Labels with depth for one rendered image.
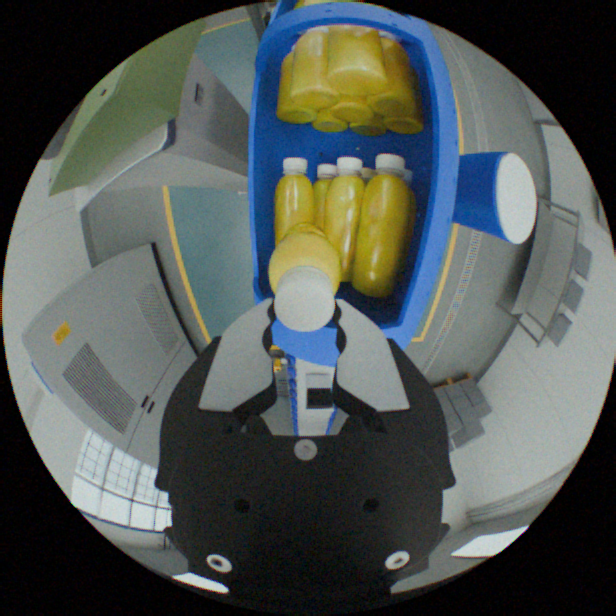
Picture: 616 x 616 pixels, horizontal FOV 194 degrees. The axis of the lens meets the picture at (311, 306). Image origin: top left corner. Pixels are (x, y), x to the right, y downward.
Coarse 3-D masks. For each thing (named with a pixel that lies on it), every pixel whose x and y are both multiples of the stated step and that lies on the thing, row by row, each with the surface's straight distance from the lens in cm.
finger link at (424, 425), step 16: (400, 352) 9; (400, 368) 8; (416, 368) 8; (416, 384) 8; (416, 400) 7; (432, 400) 8; (384, 416) 7; (400, 416) 7; (416, 416) 7; (432, 416) 7; (384, 432) 7; (400, 432) 7; (416, 432) 7; (432, 432) 7; (432, 448) 7; (448, 448) 7; (448, 464) 7; (448, 480) 7
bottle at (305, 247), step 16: (304, 224) 25; (288, 240) 16; (304, 240) 15; (320, 240) 16; (272, 256) 16; (288, 256) 14; (304, 256) 13; (320, 256) 14; (336, 256) 16; (272, 272) 14; (288, 272) 12; (320, 272) 12; (336, 272) 14; (272, 288) 15; (336, 288) 15
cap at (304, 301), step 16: (304, 272) 12; (288, 288) 10; (304, 288) 10; (320, 288) 10; (288, 304) 11; (304, 304) 11; (320, 304) 11; (288, 320) 12; (304, 320) 12; (320, 320) 12
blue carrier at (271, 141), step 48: (288, 0) 73; (288, 48) 52; (432, 48) 30; (432, 96) 22; (288, 144) 39; (336, 144) 44; (384, 144) 43; (432, 144) 36; (432, 192) 18; (432, 240) 18; (432, 288) 25; (288, 336) 21
